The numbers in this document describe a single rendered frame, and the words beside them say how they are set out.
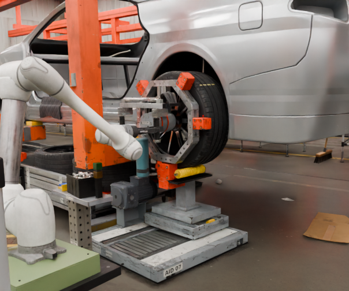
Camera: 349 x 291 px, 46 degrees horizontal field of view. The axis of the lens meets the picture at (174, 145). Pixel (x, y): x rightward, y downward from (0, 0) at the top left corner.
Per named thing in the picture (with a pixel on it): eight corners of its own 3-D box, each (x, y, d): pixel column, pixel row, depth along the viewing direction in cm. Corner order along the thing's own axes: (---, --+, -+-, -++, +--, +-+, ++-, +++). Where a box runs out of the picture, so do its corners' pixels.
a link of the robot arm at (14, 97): (1, 236, 173) (-32, 229, 184) (31, 232, 187) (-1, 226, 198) (17, 55, 176) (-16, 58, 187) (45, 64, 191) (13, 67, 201)
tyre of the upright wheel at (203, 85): (153, 126, 328) (205, 183, 294) (129, 129, 312) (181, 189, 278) (185, 53, 293) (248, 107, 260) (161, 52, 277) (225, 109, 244)
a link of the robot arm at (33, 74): (68, 73, 186) (47, 74, 193) (41, 47, 172) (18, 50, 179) (58, 97, 181) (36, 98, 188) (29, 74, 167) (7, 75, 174)
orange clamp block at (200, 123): (200, 128, 258) (211, 129, 252) (192, 129, 253) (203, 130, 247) (200, 116, 257) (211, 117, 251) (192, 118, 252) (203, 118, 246)
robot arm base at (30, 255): (35, 268, 162) (34, 254, 161) (6, 254, 176) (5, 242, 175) (73, 253, 176) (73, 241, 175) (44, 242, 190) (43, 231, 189)
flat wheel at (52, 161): (20, 176, 388) (18, 152, 385) (65, 164, 448) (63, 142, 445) (78, 181, 363) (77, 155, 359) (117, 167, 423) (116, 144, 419)
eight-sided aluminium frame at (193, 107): (200, 165, 261) (199, 78, 253) (193, 167, 256) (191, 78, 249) (144, 156, 300) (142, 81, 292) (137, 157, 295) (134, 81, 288)
